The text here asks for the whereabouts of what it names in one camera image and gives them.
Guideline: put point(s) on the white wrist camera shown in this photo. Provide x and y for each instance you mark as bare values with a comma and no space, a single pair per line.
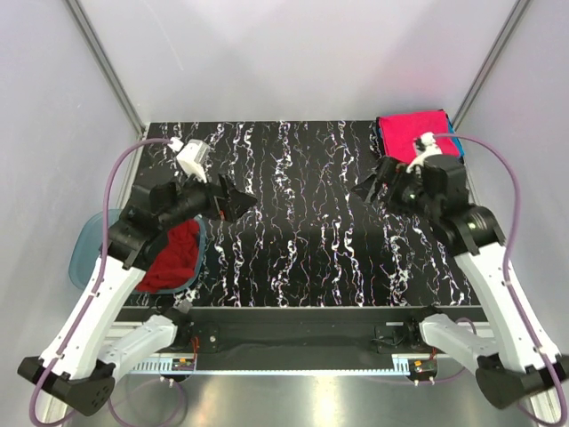
425,146
191,156

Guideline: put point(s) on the aluminium frame post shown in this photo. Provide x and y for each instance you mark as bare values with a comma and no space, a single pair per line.
94,44
497,49

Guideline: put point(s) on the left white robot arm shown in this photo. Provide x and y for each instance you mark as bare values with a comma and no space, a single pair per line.
77,368

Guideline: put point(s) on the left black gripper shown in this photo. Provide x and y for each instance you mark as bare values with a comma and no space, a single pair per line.
231,205

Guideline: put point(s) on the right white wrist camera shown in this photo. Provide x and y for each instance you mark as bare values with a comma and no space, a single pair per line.
425,146

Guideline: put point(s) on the left aluminium frame post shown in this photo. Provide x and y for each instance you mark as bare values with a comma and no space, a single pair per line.
94,44

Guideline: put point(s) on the pink t shirt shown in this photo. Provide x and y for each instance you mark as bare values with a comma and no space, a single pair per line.
413,133

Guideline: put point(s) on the blue translucent plastic bin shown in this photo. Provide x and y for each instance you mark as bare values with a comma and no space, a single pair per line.
87,250

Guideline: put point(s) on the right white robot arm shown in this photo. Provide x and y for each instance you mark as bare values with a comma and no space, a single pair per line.
520,360

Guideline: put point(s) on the right aluminium frame post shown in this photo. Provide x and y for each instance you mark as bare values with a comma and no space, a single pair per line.
497,49

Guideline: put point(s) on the dark red t shirt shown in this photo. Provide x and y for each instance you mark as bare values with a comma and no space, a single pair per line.
175,265

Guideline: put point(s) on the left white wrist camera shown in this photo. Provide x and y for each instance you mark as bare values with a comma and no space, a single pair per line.
191,156

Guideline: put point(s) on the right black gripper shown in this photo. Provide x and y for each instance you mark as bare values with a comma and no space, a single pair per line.
389,171

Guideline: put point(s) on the black marbled table mat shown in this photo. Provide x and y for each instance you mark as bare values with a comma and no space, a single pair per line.
309,241

